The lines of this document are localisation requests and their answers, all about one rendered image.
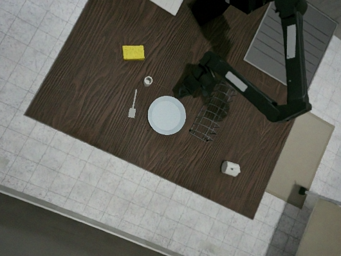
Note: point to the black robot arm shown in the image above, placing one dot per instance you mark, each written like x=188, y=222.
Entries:
x=298, y=98

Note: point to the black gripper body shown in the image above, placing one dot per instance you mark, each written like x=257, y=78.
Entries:
x=187, y=82

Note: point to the yellow sponge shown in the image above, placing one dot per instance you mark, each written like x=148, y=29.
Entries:
x=133, y=53

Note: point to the white ribbed draining mat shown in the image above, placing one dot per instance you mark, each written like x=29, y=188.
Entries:
x=170, y=6

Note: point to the grey cup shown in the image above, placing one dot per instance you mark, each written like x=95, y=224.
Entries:
x=147, y=82

